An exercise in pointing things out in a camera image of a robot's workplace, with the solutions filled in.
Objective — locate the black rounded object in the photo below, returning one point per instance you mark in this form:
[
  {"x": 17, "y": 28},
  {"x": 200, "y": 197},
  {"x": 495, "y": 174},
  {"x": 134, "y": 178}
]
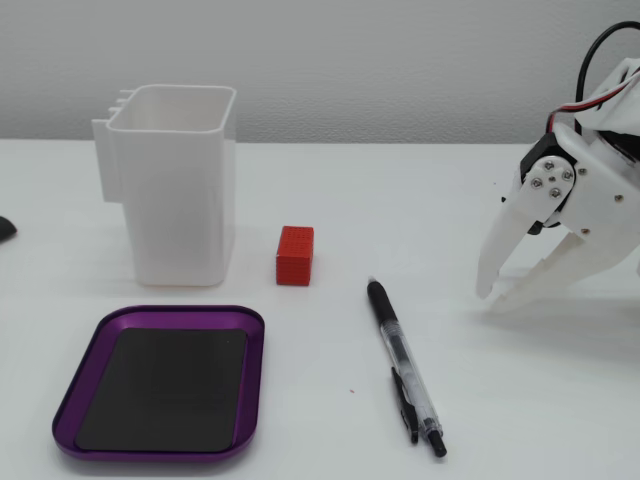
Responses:
[{"x": 6, "y": 230}]

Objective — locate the black clear ballpoint pen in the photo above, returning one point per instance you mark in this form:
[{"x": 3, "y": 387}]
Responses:
[{"x": 400, "y": 350}]

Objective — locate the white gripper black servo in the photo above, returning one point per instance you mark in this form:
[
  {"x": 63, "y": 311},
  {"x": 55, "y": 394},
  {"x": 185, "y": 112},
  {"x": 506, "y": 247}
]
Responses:
[{"x": 602, "y": 190}]

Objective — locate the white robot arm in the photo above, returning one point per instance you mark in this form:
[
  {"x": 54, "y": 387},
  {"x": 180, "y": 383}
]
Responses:
[{"x": 625, "y": 116}]

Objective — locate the red perforated rectangular block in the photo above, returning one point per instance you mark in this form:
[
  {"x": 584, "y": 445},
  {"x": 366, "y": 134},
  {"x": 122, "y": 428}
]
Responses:
[{"x": 295, "y": 260}]

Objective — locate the white plastic pen holder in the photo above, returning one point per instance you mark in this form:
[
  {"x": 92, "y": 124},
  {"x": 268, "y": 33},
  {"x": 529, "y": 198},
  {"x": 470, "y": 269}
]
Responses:
[{"x": 175, "y": 210}]

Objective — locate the purple metal tray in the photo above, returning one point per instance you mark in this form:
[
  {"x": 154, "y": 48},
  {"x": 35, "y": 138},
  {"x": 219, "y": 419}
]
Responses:
[{"x": 80, "y": 365}]

